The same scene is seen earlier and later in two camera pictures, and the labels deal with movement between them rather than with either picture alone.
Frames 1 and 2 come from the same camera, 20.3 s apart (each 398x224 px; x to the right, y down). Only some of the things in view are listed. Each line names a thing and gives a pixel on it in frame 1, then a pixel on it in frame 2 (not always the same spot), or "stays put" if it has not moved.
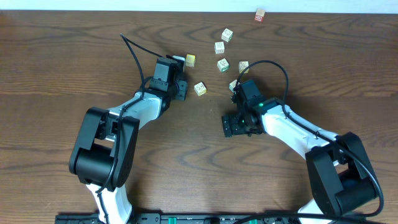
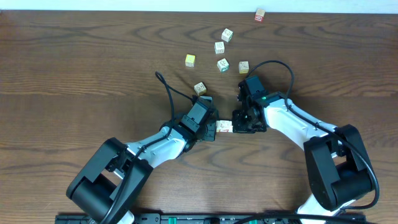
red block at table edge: x=259 y=15 stays put
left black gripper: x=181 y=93 to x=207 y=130
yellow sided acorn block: x=199 y=88 stays put
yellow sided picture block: x=242 y=65 stays put
